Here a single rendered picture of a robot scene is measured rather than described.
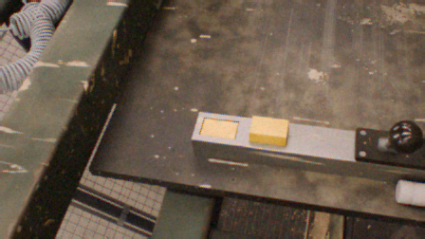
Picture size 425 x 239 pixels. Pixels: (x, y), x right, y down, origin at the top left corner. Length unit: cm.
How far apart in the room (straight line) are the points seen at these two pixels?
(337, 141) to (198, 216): 22
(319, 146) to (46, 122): 36
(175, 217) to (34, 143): 22
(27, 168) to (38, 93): 12
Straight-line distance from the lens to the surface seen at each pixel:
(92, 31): 74
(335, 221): 185
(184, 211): 67
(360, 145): 63
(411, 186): 64
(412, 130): 52
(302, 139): 64
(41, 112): 66
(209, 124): 65
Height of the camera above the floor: 186
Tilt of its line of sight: 16 degrees down
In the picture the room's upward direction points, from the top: 62 degrees counter-clockwise
